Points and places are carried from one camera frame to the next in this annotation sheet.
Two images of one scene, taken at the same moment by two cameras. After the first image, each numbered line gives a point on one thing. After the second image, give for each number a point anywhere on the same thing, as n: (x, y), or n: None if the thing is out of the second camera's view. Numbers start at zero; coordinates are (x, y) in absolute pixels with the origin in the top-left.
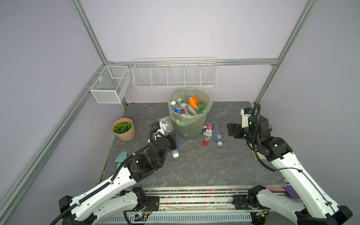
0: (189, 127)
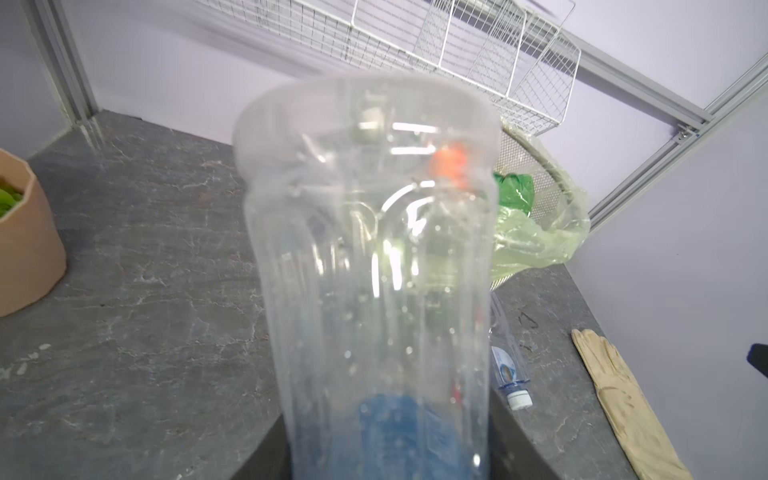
0: (541, 215)
